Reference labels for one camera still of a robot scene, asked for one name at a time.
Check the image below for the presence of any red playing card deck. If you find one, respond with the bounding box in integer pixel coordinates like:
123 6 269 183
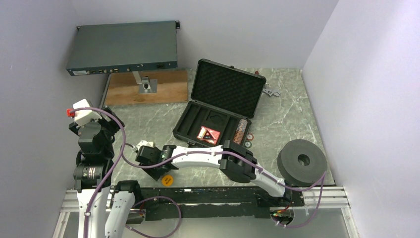
196 126 221 145

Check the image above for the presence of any row of poker chips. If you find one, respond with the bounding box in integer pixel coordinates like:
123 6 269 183
233 119 248 145

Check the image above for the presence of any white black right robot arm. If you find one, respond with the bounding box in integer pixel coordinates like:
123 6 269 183
135 141 292 206

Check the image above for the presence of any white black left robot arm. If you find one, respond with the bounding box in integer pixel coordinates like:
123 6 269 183
67 106 143 238

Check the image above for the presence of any orange round sticker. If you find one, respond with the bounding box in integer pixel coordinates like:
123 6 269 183
161 175 174 186

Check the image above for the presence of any wooden board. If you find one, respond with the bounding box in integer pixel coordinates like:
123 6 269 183
104 69 188 106

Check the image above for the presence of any black foam-lined poker case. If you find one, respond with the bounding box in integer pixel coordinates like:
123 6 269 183
172 59 266 147

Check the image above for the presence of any poker chip beside case upper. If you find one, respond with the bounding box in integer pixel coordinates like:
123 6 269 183
246 133 254 141

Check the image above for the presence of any adjustable metal wrench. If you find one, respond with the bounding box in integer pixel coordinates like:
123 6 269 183
262 83 281 97

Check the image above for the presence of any grey foam roll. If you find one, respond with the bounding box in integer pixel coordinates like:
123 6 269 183
277 139 327 187

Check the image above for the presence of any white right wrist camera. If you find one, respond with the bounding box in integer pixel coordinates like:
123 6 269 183
136 140 155 150

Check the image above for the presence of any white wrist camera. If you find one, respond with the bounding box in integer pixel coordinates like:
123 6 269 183
136 140 155 150
67 99 102 126

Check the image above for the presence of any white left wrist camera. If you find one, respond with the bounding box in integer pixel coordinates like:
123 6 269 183
67 99 102 126

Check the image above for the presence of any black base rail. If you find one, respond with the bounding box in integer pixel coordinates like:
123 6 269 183
133 186 305 221

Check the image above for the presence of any metal stand bracket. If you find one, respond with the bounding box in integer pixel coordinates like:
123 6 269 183
132 71 158 94

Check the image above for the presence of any grey rack network switch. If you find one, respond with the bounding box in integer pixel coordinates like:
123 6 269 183
66 20 180 76

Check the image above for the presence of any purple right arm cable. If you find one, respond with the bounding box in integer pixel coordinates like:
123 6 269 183
121 149 327 230

